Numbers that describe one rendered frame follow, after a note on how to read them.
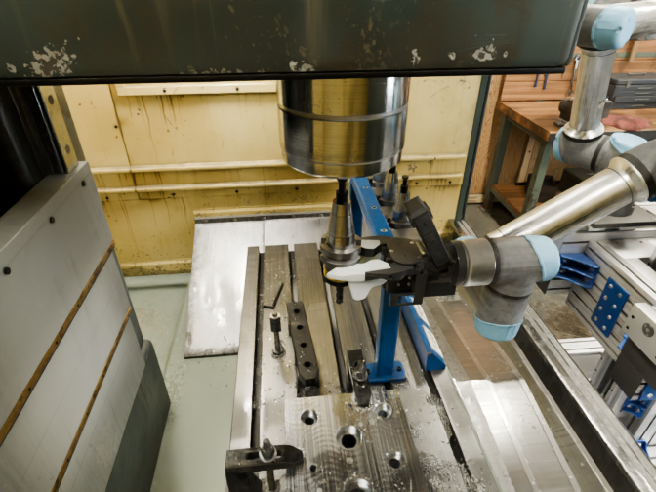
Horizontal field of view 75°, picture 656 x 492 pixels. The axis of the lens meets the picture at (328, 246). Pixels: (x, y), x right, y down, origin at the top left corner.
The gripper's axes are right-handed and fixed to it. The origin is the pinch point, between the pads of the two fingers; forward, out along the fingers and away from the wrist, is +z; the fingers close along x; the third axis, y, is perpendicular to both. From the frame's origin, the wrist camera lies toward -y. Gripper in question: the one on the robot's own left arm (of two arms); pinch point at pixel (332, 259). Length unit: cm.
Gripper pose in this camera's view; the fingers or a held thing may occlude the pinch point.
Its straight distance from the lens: 64.6
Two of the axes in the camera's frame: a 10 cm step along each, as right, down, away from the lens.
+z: -9.9, 0.5, -1.0
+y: -0.1, 8.4, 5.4
